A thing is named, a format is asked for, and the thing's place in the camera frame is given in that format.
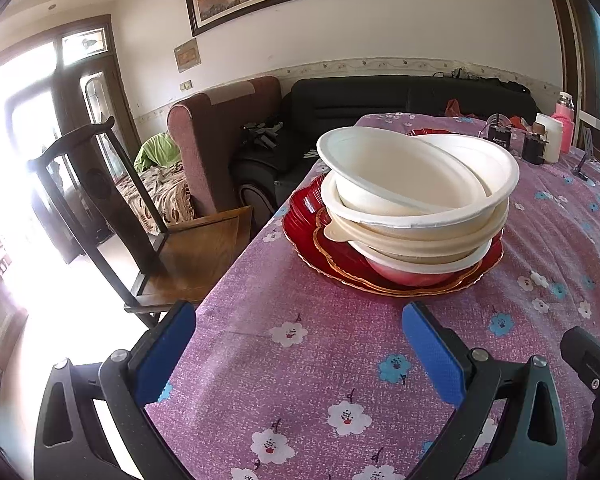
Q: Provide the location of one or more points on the brown printed blanket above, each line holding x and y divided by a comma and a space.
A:
160, 195

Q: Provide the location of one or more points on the large red glass plate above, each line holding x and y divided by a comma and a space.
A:
300, 225

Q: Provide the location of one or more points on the small wall plaque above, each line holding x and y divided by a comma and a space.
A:
187, 55

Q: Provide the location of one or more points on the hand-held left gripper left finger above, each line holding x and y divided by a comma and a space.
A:
165, 350

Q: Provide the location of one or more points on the black leather sofa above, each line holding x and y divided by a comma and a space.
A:
355, 95

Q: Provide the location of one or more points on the large white foam bowl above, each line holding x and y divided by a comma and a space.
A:
495, 165

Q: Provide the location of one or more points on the cream ribbed plastic bowl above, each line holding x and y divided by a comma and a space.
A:
420, 245

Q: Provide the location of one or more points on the dark wooden chair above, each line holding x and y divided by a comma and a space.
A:
200, 255

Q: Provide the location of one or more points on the black phone stand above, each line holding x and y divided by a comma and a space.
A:
582, 165

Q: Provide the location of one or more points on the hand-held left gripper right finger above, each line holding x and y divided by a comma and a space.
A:
430, 350

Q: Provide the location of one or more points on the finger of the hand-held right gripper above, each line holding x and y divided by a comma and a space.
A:
590, 360

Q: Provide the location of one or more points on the black device with brown roll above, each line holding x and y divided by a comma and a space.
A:
532, 150

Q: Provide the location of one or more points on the brown fabric armchair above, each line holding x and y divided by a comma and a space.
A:
215, 150

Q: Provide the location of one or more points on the small white foam bowl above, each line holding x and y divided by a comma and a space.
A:
410, 272

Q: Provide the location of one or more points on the black motor device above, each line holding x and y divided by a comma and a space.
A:
500, 137

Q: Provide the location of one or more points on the white disposable bowl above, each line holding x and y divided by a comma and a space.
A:
405, 170

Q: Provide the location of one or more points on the pink sleeved bottle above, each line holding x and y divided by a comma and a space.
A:
566, 130

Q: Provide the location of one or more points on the black gadget pile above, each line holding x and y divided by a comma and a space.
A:
262, 132

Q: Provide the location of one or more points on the red plastic bag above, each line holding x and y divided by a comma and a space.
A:
516, 122
452, 108

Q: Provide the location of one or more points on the white cup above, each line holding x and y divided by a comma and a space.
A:
555, 140

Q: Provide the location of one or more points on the wooden glass door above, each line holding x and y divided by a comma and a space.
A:
105, 110

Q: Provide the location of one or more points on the green cloth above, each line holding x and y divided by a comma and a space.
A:
155, 152

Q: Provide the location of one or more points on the wall switch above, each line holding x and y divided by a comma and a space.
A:
186, 85

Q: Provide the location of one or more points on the white patterned cloth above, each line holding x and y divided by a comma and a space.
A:
311, 155

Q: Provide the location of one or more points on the red glass plate gold rim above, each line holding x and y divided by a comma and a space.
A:
340, 265
425, 132

